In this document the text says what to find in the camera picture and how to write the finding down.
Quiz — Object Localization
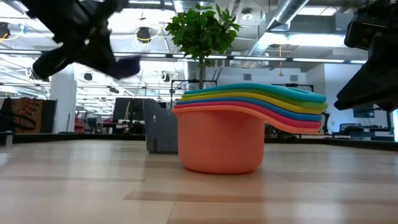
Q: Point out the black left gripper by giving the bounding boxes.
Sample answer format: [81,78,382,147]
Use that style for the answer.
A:
[32,0,128,79]

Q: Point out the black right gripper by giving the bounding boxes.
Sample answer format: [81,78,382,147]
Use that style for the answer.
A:
[334,0,398,112]

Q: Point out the purple measuring cup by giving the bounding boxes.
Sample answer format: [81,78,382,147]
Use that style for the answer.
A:
[107,55,141,80]

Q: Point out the teal measuring cup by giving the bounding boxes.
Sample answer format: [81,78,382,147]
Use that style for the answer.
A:
[183,83,327,103]

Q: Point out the yellow measuring cup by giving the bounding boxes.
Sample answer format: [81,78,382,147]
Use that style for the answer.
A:
[178,91,324,115]

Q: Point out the orange measuring cup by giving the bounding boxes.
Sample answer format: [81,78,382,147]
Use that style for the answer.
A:
[171,105,321,175]

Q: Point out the blue desk with equipment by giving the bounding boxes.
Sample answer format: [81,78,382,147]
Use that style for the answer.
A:
[331,123,395,141]

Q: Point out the black desk monitor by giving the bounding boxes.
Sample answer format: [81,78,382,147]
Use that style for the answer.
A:
[113,97,134,121]
[132,98,146,121]

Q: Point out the black panel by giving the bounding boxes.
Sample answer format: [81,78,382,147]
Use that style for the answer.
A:
[42,98,58,134]

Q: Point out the green leafy potted tree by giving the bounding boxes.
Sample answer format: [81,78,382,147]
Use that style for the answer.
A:
[164,3,242,90]

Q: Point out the dark wall monitor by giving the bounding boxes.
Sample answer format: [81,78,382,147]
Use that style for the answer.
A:
[353,107,375,119]

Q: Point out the black ceiling dome camera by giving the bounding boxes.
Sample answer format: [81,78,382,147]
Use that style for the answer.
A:
[136,26,152,44]

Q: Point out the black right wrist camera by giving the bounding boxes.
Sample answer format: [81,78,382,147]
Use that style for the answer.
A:
[344,14,379,50]

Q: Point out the patterned orange wall hanging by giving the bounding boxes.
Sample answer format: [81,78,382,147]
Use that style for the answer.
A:
[11,98,44,133]

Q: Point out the silver ceiling air duct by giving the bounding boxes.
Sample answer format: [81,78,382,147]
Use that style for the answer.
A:
[248,0,312,63]

